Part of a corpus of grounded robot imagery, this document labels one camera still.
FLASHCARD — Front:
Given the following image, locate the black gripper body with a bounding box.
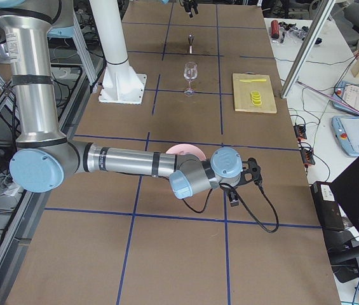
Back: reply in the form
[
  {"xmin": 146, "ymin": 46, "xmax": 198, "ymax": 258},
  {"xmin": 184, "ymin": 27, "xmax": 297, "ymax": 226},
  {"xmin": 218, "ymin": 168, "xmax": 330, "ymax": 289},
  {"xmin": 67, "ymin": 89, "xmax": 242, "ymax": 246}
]
[
  {"xmin": 219, "ymin": 182, "xmax": 237, "ymax": 193},
  {"xmin": 180, "ymin": 0, "xmax": 197, "ymax": 6}
]

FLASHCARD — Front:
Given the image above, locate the steel double jigger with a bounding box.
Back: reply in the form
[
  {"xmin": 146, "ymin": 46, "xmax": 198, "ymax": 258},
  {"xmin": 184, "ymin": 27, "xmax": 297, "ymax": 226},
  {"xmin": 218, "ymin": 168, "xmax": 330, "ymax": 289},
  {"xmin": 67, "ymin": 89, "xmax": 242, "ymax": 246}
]
[{"xmin": 187, "ymin": 34, "xmax": 194, "ymax": 54}]

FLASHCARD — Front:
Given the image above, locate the pink ice bowl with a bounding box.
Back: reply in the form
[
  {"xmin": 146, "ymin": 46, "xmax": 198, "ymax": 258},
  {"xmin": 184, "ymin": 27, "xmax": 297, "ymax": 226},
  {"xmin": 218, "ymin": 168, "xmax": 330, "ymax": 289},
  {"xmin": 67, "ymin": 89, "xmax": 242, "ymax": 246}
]
[{"xmin": 166, "ymin": 144, "xmax": 207, "ymax": 161}]

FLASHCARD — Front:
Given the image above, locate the clear wine glass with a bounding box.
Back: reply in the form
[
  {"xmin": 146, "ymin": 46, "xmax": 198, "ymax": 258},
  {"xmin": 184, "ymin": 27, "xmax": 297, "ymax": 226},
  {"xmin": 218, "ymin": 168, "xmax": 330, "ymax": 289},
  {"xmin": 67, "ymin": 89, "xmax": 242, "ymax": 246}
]
[{"xmin": 184, "ymin": 62, "xmax": 198, "ymax": 96}]

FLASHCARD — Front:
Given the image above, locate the red thermos bottle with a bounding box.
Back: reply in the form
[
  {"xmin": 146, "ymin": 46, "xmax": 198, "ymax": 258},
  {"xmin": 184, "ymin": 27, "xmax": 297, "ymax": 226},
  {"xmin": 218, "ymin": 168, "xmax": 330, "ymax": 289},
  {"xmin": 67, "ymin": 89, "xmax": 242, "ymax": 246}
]
[{"xmin": 270, "ymin": 20, "xmax": 280, "ymax": 39}]

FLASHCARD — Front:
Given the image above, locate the bamboo cutting board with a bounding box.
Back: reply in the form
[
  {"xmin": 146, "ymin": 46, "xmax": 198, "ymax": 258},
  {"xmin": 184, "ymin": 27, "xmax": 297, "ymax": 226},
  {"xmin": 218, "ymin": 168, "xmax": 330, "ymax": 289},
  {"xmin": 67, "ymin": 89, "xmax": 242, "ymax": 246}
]
[{"xmin": 233, "ymin": 73, "xmax": 277, "ymax": 114}]

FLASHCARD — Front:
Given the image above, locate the yellow plastic knife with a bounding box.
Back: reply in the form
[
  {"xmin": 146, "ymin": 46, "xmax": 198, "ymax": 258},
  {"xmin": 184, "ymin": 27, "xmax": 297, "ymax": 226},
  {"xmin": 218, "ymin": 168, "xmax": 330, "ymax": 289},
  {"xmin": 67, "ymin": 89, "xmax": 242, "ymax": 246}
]
[{"xmin": 239, "ymin": 78, "xmax": 267, "ymax": 83}]

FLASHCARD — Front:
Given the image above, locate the black box device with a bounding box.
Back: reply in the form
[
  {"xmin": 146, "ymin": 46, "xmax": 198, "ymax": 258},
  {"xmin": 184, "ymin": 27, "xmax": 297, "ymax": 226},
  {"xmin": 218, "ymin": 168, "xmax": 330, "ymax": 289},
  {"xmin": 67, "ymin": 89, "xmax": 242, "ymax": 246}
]
[{"xmin": 310, "ymin": 181, "xmax": 344, "ymax": 231}]

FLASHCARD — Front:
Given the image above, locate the clear plastic bag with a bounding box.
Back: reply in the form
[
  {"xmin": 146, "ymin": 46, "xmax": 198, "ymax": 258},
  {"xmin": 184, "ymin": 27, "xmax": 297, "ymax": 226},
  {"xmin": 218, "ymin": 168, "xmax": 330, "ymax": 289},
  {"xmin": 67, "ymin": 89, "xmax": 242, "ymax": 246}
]
[{"xmin": 271, "ymin": 22, "xmax": 309, "ymax": 44}]

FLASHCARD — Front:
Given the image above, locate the black monitor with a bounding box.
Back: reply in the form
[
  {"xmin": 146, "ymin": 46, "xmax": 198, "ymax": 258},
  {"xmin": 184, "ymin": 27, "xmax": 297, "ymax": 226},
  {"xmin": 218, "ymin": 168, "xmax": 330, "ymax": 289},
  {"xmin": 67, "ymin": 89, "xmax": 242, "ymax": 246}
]
[{"xmin": 328, "ymin": 148, "xmax": 359, "ymax": 266}]

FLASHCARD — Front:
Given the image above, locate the blue teach pendant near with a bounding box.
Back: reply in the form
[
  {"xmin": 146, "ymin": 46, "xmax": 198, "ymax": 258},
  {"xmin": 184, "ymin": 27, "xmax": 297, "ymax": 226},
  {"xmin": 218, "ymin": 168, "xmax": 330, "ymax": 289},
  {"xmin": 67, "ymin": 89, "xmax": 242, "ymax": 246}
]
[{"xmin": 332, "ymin": 116, "xmax": 359, "ymax": 157}]

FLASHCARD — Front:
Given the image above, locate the blue teach pendant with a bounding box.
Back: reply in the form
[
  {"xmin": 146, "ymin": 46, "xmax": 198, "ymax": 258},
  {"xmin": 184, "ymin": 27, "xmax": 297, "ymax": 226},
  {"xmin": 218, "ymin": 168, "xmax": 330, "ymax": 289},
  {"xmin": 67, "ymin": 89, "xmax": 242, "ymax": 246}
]
[
  {"xmin": 332, "ymin": 81, "xmax": 359, "ymax": 114},
  {"xmin": 332, "ymin": 116, "xmax": 359, "ymax": 157}
]

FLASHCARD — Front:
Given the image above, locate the white reacher grabber stick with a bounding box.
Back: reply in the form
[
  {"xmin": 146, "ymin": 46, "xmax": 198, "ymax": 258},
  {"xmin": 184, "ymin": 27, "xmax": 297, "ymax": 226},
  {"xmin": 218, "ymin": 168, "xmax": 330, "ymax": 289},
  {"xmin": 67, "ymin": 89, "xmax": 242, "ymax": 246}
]
[{"xmin": 296, "ymin": 81, "xmax": 359, "ymax": 115}]

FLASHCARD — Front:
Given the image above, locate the blue teach pendant far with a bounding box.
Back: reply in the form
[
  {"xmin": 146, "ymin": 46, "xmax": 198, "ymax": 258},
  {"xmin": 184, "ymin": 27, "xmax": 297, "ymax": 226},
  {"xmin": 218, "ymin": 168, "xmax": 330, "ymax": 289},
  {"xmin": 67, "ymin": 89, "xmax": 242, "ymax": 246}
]
[{"xmin": 332, "ymin": 81, "xmax": 359, "ymax": 114}]

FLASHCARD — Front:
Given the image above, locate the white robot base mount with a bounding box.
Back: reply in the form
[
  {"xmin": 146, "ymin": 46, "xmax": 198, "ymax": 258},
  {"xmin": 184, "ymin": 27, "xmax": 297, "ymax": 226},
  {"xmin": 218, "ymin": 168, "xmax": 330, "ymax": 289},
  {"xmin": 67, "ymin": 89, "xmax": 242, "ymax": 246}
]
[{"xmin": 90, "ymin": 0, "xmax": 147, "ymax": 105}]

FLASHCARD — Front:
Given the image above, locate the aluminium frame post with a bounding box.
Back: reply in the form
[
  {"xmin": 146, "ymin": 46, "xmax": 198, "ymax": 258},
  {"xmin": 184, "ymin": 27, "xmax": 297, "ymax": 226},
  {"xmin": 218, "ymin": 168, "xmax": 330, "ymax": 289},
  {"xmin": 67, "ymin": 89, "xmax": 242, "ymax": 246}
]
[{"xmin": 280, "ymin": 0, "xmax": 335, "ymax": 98}]

